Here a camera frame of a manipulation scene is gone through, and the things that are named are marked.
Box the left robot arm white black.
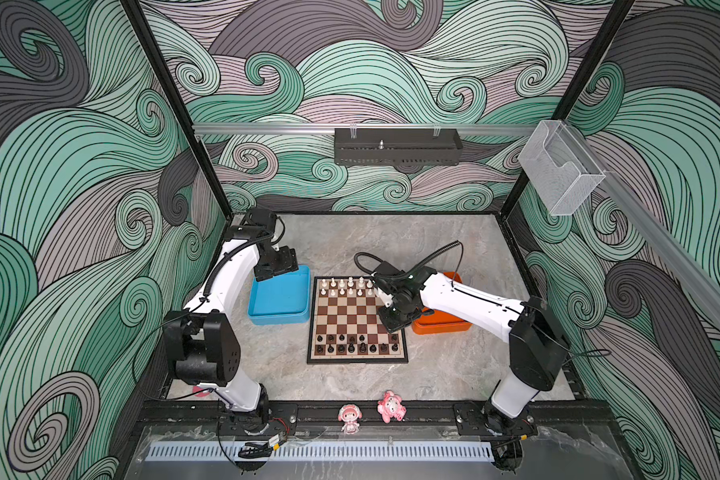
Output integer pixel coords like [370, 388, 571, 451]
[161, 207, 298, 423]

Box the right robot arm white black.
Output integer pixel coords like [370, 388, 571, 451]
[353, 240, 570, 426]

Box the blue plastic tray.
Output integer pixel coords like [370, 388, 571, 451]
[247, 265, 312, 326]

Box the orange plastic tray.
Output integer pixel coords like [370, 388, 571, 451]
[411, 271, 475, 335]

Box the folding chessboard brown cream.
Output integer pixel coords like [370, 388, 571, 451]
[307, 276, 409, 365]

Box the pink pig plush figurine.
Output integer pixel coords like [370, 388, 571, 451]
[377, 390, 407, 424]

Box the pink hooded doll figurine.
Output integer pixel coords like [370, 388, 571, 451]
[338, 404, 362, 435]

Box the pink flat phone toy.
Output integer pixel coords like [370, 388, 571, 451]
[192, 386, 214, 398]

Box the black perforated wall shelf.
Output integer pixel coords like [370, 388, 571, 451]
[333, 129, 464, 169]

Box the black front mounting rail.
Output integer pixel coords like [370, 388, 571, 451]
[137, 399, 619, 439]

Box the aluminium rail back wall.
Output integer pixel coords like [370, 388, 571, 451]
[192, 122, 536, 137]

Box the aluminium rail wall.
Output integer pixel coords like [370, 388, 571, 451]
[571, 129, 720, 331]
[192, 122, 536, 137]

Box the clear acrylic wall holder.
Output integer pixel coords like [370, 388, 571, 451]
[518, 120, 606, 217]

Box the white slotted cable duct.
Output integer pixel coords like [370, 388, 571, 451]
[145, 441, 494, 463]

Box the aluminium rail right wall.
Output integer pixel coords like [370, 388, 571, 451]
[571, 129, 720, 331]

